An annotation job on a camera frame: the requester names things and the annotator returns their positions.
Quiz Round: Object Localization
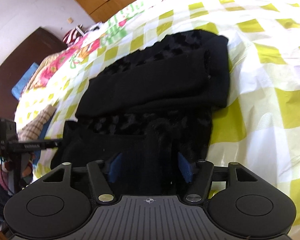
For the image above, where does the pink floral quilt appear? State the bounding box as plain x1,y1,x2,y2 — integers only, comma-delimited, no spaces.
20,0,268,95

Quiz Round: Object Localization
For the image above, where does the blue pillow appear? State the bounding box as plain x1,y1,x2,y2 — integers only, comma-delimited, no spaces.
11,62,39,99

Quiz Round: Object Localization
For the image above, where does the red white striped cloth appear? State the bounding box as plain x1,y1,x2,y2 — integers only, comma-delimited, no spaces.
62,27,84,45

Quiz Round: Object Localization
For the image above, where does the blue folded garment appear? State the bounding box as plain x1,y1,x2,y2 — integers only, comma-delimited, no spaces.
32,107,63,155

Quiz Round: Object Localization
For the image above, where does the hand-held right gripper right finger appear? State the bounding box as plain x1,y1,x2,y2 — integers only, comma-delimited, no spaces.
177,152,259,202

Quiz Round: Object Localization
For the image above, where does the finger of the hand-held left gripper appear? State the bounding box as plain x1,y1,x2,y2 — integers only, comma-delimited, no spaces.
41,139,63,149

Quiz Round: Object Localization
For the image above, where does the pale yellow blanket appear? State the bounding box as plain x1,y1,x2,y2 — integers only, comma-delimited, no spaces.
36,51,65,70

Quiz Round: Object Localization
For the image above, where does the beige brown-striped folded garment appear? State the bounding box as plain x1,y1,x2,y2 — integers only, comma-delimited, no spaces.
17,104,57,140

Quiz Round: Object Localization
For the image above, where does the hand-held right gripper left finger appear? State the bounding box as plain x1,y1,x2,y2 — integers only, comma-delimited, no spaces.
41,152,123,203

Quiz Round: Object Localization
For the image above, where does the yellow-green checked plastic sheet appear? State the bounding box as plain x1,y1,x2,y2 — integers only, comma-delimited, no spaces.
14,0,300,230

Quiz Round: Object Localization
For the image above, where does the dark wooden headboard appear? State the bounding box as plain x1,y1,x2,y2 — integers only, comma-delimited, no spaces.
0,26,67,100

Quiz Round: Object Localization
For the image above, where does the white crumpled cloth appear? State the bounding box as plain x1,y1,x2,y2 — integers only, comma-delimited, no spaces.
86,22,103,32

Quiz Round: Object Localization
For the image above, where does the black knit sweater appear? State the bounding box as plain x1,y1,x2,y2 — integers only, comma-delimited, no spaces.
50,29,230,195

